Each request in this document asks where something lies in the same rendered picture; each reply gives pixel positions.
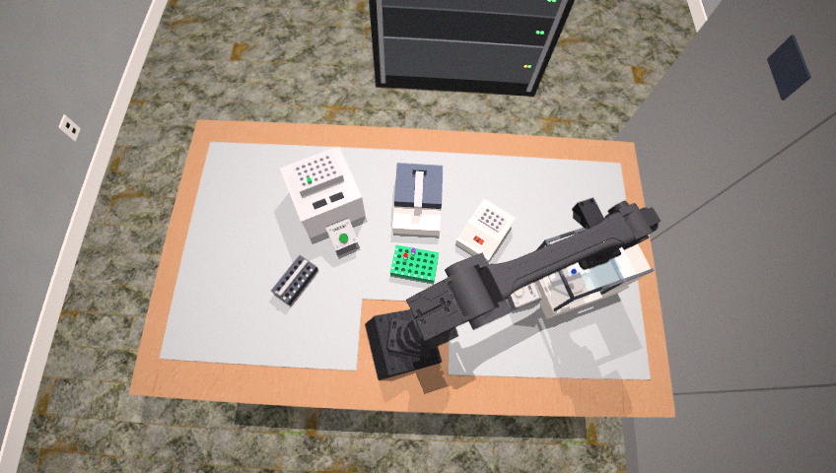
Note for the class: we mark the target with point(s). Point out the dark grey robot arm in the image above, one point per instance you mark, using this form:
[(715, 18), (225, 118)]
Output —
[(463, 296)]

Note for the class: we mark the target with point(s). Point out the light grey bench mat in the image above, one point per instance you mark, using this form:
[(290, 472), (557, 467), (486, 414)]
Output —
[(245, 233)]

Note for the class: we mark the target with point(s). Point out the green tube rack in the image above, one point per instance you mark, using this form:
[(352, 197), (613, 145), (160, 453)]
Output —
[(420, 266)]

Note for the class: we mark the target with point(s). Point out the white block with grey holes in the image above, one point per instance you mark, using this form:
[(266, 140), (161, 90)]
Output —
[(479, 236)]

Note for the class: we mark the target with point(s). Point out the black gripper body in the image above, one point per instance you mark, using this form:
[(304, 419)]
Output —
[(598, 259)]

